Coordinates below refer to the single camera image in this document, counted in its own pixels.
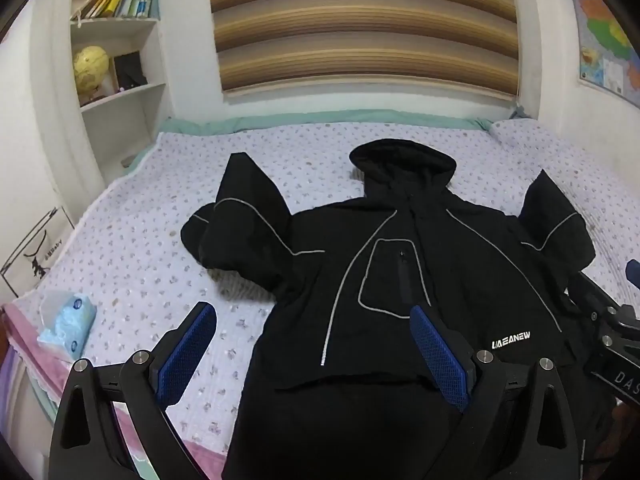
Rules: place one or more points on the striped brown roller blind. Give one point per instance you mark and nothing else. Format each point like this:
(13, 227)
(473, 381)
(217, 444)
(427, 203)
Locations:
(365, 25)

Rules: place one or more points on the white box with black drawing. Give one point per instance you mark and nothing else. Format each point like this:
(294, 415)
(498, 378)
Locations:
(35, 255)

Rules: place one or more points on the blue tissue pack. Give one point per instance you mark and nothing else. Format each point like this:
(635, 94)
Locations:
(70, 325)

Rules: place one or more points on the green bed sheet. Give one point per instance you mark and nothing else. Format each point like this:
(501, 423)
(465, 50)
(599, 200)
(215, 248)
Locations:
(210, 125)

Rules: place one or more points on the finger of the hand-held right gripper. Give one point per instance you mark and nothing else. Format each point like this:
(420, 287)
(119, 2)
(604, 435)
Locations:
(585, 292)
(634, 272)

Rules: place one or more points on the white bookshelf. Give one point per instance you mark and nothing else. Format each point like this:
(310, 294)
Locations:
(135, 110)

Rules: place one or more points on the black picture frame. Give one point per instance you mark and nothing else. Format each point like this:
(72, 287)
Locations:
(129, 71)

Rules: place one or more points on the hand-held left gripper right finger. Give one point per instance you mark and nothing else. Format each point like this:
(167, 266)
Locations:
(440, 360)

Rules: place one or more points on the black hooded jacket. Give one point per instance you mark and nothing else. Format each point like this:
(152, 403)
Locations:
(380, 270)

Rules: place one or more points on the floral quilt with pink border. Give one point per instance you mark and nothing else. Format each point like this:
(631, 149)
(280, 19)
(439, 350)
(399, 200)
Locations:
(145, 240)

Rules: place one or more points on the yellow globe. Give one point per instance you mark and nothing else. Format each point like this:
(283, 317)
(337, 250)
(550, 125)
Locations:
(91, 67)

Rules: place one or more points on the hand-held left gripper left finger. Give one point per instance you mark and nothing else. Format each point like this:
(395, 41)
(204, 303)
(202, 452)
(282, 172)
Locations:
(187, 355)

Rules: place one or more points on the colourful wall map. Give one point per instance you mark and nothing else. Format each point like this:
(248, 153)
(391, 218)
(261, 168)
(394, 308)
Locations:
(607, 35)

